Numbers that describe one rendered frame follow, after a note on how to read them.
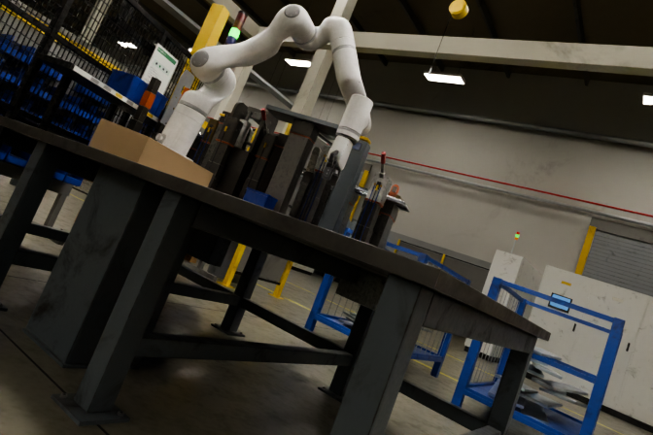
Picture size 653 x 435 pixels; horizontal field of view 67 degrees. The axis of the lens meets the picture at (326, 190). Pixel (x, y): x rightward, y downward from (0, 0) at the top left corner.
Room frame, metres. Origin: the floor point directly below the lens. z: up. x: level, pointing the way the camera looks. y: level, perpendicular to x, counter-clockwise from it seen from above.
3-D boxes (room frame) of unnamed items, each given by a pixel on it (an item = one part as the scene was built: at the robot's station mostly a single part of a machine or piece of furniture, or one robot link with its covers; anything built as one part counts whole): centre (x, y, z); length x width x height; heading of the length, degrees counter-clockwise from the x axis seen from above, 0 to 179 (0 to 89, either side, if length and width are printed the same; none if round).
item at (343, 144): (1.67, 0.00, 1.00); 0.10 x 0.07 x 0.11; 164
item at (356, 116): (1.68, 0.00, 1.15); 0.09 x 0.08 x 0.13; 158
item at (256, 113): (2.31, 0.45, 0.94); 0.18 x 0.13 x 0.49; 70
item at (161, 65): (2.90, 1.21, 1.30); 0.23 x 0.02 x 0.31; 160
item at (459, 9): (3.99, -0.49, 2.85); 0.16 x 0.10 x 0.85; 55
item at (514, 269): (10.05, -4.38, 1.22); 2.40 x 0.54 x 2.45; 141
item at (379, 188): (2.10, -0.21, 0.88); 0.12 x 0.07 x 0.36; 160
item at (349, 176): (1.99, -0.06, 0.92); 0.08 x 0.08 x 0.44; 70
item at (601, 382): (3.62, -1.95, 0.47); 1.20 x 0.80 x 0.95; 146
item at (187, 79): (2.72, 0.97, 1.17); 0.12 x 0.01 x 0.34; 160
